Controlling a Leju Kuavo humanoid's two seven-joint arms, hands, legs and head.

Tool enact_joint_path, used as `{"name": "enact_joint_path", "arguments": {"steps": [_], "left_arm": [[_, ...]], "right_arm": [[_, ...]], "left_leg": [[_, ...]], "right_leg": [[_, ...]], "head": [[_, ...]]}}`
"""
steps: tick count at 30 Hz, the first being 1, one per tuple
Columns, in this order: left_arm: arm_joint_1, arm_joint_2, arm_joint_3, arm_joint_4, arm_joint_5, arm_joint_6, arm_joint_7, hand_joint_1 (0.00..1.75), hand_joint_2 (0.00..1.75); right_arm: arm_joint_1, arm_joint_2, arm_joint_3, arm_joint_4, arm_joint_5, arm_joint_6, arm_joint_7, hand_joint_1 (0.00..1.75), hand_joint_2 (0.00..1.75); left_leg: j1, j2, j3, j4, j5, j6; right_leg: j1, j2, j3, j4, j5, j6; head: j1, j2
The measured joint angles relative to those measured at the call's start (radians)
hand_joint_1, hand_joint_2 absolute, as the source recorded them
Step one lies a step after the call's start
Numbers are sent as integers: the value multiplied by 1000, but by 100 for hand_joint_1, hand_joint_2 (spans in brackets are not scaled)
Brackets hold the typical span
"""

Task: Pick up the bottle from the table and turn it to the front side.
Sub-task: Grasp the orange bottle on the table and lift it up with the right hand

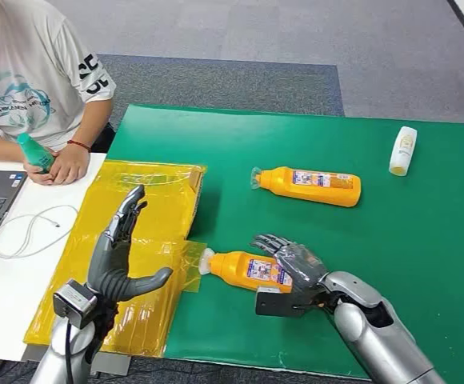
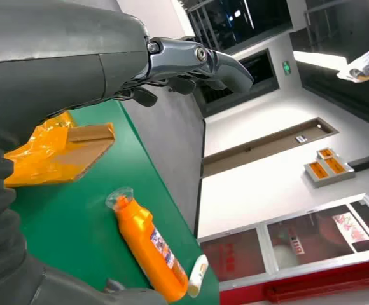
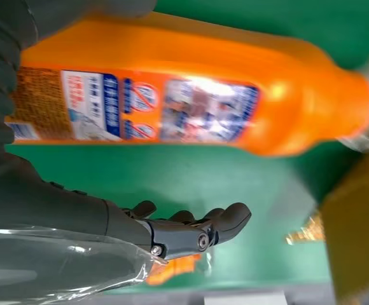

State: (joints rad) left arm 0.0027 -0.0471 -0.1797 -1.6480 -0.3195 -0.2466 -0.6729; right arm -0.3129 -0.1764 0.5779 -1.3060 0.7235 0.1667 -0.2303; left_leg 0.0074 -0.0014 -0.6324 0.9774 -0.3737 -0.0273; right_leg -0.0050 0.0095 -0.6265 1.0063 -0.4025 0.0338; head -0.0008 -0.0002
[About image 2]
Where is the grey box with orange labels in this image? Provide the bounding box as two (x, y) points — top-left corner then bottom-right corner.
(304, 147), (355, 189)

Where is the small white bottle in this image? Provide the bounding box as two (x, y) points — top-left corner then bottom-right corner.
(187, 254), (209, 299)

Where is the green table mat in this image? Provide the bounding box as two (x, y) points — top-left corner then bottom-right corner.
(11, 100), (220, 305)

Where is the ceiling light strip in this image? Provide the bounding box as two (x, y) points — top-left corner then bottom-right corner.
(293, 50), (348, 72)

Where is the plastic wrapped dark bar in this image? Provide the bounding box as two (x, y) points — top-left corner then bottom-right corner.
(336, 37), (369, 83)

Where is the red fire equipment cabinet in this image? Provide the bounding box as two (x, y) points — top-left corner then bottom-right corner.
(198, 193), (369, 305)

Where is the orange bottle with blue-white label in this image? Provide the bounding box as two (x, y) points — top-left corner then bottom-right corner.
(105, 187), (190, 304)

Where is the brown door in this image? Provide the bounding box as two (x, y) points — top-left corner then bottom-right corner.
(202, 117), (339, 178)

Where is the yellow plastic wrapped cardboard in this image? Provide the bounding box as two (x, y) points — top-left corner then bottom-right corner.
(3, 111), (116, 189)

